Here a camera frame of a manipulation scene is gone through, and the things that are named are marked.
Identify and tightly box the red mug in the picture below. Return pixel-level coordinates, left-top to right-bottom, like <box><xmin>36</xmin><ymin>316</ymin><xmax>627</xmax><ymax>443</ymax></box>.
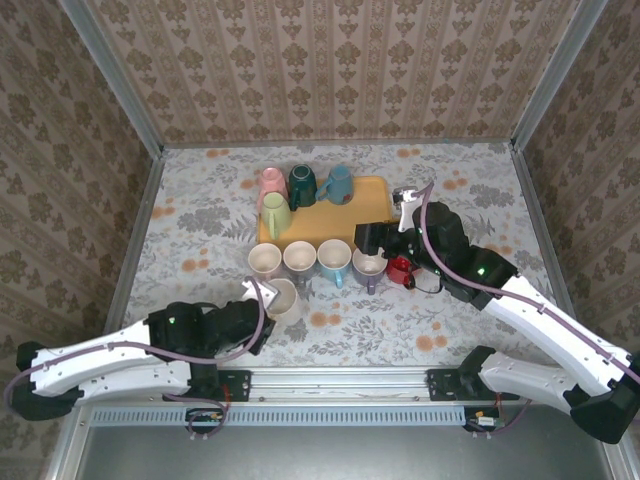
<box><xmin>385</xmin><ymin>256</ymin><xmax>420</xmax><ymax>292</ymax></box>

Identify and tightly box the white fluted mug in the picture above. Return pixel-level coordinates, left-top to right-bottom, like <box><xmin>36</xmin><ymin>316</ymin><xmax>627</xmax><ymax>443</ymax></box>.
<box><xmin>266</xmin><ymin>278</ymin><xmax>302</xmax><ymax>327</ymax></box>

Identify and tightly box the purple mug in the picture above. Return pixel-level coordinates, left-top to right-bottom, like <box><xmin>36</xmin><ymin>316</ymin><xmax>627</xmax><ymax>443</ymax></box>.
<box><xmin>351</xmin><ymin>248</ymin><xmax>389</xmax><ymax>296</ymax></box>

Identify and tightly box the pale pink mug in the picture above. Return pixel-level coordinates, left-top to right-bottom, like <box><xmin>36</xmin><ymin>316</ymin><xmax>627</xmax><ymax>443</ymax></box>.
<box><xmin>247</xmin><ymin>243</ymin><xmax>284</xmax><ymax>281</ymax></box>

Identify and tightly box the grey mug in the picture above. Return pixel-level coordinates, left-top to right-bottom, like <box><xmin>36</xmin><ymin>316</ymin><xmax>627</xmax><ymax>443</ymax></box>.
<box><xmin>282</xmin><ymin>240</ymin><xmax>319</xmax><ymax>289</ymax></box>

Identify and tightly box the light blue mug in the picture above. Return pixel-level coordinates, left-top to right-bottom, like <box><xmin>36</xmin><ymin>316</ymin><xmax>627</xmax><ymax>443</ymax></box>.
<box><xmin>317</xmin><ymin>238</ymin><xmax>353</xmax><ymax>290</ymax></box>

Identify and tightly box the light green mug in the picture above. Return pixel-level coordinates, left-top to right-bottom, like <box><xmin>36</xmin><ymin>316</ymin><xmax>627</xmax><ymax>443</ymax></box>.
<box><xmin>259</xmin><ymin>192</ymin><xmax>294</xmax><ymax>240</ymax></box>

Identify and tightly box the teal blue mug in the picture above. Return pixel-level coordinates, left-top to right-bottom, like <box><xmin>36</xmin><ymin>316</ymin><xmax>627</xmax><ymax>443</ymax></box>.
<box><xmin>314</xmin><ymin>165</ymin><xmax>355</xmax><ymax>206</ymax></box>

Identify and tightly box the dark green mug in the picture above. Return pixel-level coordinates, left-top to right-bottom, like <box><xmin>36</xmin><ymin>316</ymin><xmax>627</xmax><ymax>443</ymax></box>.
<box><xmin>287</xmin><ymin>164</ymin><xmax>319</xmax><ymax>211</ymax></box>

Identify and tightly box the small circuit board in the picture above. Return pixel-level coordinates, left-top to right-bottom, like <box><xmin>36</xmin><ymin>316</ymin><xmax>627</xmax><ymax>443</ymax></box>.
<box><xmin>464</xmin><ymin>407</ymin><xmax>506</xmax><ymax>432</ymax></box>
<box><xmin>185</xmin><ymin>407</ymin><xmax>226</xmax><ymax>434</ymax></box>

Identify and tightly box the yellow tray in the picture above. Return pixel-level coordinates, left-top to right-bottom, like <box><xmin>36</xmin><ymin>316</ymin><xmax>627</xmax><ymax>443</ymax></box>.
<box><xmin>256</xmin><ymin>174</ymin><xmax>393</xmax><ymax>246</ymax></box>

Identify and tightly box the grey metal panel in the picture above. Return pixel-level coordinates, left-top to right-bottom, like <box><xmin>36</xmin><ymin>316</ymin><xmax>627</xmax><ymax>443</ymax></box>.
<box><xmin>74</xmin><ymin>403</ymin><xmax>619</xmax><ymax>480</ymax></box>

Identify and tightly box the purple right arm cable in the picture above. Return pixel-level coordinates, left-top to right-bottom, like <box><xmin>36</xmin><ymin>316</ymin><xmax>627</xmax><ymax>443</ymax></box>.
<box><xmin>419</xmin><ymin>182</ymin><xmax>640</xmax><ymax>439</ymax></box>

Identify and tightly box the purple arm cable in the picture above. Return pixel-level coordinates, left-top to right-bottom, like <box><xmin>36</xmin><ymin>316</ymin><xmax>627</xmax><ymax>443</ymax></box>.
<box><xmin>3</xmin><ymin>279</ymin><xmax>266</xmax><ymax>442</ymax></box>
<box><xmin>419</xmin><ymin>182</ymin><xmax>640</xmax><ymax>439</ymax></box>

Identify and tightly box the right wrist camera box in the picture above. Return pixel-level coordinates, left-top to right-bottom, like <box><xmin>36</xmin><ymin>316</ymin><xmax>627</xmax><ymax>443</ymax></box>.
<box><xmin>392</xmin><ymin>185</ymin><xmax>432</xmax><ymax>234</ymax></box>

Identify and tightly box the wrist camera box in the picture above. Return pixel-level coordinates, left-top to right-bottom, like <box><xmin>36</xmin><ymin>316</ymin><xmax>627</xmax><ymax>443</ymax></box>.
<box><xmin>240</xmin><ymin>277</ymin><xmax>279</xmax><ymax>312</ymax></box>
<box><xmin>392</xmin><ymin>185</ymin><xmax>432</xmax><ymax>234</ymax></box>

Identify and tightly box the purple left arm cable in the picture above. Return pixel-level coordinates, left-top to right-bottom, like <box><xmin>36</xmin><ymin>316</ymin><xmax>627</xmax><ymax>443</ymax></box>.
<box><xmin>3</xmin><ymin>279</ymin><xmax>266</xmax><ymax>442</ymax></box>

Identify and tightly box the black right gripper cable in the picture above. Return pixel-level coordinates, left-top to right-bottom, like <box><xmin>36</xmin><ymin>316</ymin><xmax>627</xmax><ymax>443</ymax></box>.
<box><xmin>409</xmin><ymin>269</ymin><xmax>446</xmax><ymax>295</ymax></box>

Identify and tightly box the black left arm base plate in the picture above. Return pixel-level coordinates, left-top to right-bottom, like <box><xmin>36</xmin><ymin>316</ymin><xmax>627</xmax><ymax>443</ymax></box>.
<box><xmin>162</xmin><ymin>368</ymin><xmax>252</xmax><ymax>403</ymax></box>

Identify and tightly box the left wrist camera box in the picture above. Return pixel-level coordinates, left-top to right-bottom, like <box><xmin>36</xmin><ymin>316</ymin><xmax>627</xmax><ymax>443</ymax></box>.
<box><xmin>240</xmin><ymin>277</ymin><xmax>279</xmax><ymax>312</ymax></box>

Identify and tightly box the aluminium table side rail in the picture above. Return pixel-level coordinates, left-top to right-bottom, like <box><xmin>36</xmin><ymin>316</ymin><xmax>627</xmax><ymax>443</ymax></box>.
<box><xmin>94</xmin><ymin>149</ymin><xmax>166</xmax><ymax>366</ymax></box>
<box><xmin>509</xmin><ymin>144</ymin><xmax>591</xmax><ymax>364</ymax></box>

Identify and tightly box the slotted grey cable duct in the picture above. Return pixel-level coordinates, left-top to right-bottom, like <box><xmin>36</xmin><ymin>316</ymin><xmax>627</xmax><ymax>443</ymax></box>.
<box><xmin>92</xmin><ymin>405</ymin><xmax>466</xmax><ymax>426</ymax></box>

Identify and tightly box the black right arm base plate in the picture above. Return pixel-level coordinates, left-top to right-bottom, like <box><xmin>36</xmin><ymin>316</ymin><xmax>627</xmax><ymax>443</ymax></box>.
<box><xmin>426</xmin><ymin>368</ymin><xmax>519</xmax><ymax>403</ymax></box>

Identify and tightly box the aluminium frame post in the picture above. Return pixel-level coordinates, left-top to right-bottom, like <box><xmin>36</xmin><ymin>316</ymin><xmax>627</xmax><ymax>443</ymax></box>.
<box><xmin>57</xmin><ymin>0</ymin><xmax>166</xmax><ymax>156</ymax></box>
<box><xmin>509</xmin><ymin>0</ymin><xmax>609</xmax><ymax>151</ymax></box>

